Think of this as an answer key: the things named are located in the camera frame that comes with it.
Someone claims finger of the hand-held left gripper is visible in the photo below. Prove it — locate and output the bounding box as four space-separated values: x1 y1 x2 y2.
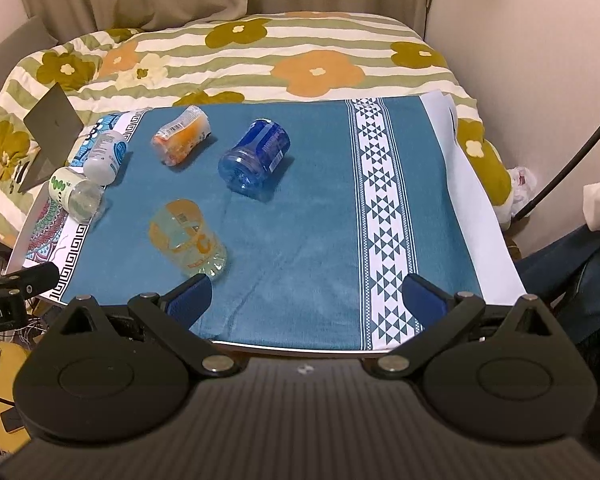
0 261 61 307

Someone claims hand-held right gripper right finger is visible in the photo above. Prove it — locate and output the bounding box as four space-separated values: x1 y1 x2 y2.
364 273 559 380

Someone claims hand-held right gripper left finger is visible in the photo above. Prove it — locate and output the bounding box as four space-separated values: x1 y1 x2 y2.
55 275 242 379

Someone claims clear cup with yellow-orange label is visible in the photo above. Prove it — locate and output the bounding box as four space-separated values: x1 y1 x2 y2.
148 199 229 281

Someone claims clear cup with green label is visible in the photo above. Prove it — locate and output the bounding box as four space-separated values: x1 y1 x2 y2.
48 166 105 225

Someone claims white cup with blue label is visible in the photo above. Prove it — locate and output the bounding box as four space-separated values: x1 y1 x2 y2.
82 130 130 185

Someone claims blue transparent cup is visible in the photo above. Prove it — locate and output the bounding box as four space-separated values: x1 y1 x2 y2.
217 119 292 196

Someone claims clear cup with orange label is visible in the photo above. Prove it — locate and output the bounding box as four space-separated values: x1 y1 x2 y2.
151 105 212 166

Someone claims mandala printed cloth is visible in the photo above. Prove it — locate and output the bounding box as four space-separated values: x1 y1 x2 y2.
24 109 148 307

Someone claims white sheet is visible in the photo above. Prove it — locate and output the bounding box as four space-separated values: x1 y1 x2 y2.
420 90 529 307

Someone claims blue towel with patterned stripe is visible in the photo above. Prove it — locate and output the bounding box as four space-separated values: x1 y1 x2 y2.
55 95 484 352

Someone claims crumpled plastic bag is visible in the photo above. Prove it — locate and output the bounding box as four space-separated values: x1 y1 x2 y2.
504 165 537 214

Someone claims person's jeans leg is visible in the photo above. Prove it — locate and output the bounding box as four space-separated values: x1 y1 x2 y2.
514 224 600 347

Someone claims dark grey laptop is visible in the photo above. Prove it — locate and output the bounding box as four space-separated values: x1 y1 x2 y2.
19 82 84 194

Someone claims floral striped blanket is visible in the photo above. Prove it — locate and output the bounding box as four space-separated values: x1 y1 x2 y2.
0 10 514 243

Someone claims black cable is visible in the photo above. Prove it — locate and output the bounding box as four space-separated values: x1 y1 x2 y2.
509 97 600 221

